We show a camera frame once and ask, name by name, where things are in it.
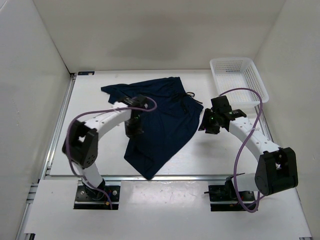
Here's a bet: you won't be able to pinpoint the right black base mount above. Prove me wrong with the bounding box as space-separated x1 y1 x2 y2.
204 176 257 212

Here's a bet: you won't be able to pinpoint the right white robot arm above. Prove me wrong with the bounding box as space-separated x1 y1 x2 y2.
199 96 299 200

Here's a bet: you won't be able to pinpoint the navy blue shorts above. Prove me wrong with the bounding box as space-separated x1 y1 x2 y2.
100 77 203 180

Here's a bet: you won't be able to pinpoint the aluminium left side rail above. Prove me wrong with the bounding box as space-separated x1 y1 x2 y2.
24 72 77 206

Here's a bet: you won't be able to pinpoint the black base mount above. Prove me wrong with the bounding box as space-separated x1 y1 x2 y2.
73 180 121 211
204 176 257 212

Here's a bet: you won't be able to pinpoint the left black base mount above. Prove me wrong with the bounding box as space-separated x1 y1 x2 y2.
73 180 121 211

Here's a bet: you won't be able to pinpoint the aluminium front rail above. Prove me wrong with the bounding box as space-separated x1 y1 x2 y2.
44 174 228 182

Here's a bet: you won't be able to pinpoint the aluminium right side rail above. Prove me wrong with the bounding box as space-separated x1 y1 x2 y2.
259 111 273 142

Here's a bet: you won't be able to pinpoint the white plastic mesh basket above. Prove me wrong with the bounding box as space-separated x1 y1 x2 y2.
209 57 269 109

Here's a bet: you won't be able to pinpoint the aluminium rail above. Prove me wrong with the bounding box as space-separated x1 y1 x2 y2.
24 72 77 206
44 174 228 182
259 111 273 142

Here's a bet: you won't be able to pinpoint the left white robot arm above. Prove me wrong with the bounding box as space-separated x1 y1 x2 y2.
62 95 157 201

